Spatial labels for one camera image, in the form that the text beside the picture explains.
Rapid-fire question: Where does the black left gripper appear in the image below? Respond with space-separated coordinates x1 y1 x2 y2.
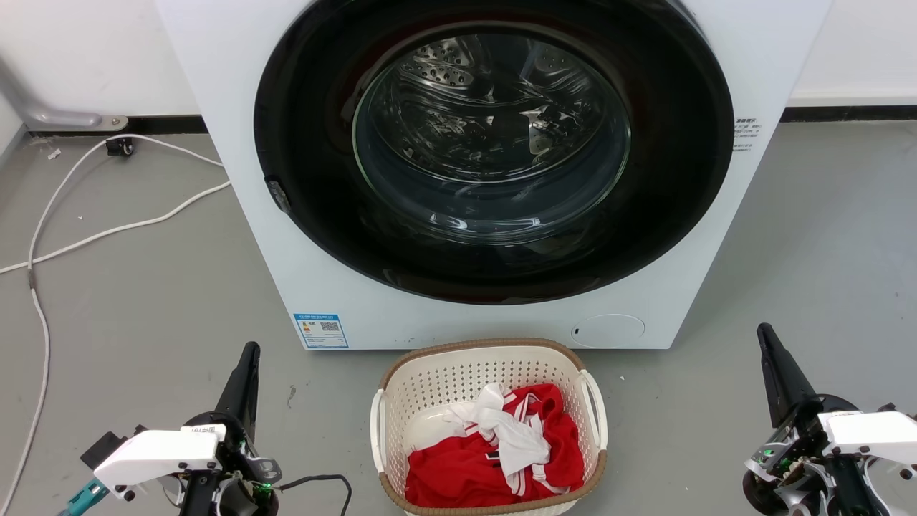
179 341 283 516

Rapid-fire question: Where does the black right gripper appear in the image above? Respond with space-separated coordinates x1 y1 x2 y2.
742 322 896 516

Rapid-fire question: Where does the white perforated laundry basket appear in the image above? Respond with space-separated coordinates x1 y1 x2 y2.
370 338 609 516

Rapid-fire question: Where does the blue energy label sticker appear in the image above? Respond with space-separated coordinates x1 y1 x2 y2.
293 312 350 350

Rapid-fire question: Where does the round white filter cover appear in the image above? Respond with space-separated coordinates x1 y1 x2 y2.
571 313 646 349

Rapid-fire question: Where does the red sports jersey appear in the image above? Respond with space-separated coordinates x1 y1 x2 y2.
404 383 585 509

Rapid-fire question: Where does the black round washer door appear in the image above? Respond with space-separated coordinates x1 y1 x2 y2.
254 0 736 306

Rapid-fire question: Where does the printed warning text label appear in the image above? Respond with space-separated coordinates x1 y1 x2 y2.
731 117 763 153

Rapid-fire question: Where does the white crumpled garment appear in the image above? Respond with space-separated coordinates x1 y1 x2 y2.
443 382 554 500

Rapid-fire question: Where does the white front-load washing machine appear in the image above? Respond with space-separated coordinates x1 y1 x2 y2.
154 0 836 352

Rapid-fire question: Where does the steel washer drum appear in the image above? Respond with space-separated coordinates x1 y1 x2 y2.
354 32 632 244

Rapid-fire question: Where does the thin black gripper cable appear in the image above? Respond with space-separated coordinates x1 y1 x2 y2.
277 474 353 516

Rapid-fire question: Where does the teal cable connector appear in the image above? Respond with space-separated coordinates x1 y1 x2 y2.
59 479 110 516

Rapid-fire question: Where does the white hose cable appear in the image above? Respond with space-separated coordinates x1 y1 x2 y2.
0 180 233 277

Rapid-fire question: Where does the long white power cable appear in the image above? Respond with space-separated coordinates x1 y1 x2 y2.
0 133 226 497

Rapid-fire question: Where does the grey metal floor bracket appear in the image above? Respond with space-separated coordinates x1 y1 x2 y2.
0 56 130 133

